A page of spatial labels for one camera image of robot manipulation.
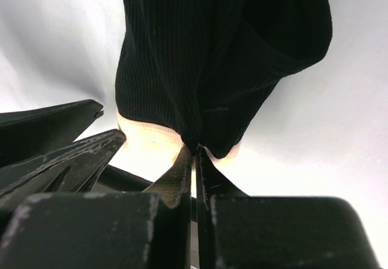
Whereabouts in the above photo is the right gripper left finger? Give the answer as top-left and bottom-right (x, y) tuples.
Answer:
(1, 147), (192, 268)

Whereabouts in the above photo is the black underwear beige waistband front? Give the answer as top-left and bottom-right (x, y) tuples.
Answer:
(115, 0), (332, 162)

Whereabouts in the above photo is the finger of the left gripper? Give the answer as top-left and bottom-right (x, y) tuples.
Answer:
(1, 130), (125, 208)
(1, 99), (104, 166)

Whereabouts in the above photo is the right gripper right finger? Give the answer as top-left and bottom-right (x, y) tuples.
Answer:
(195, 148), (379, 269)

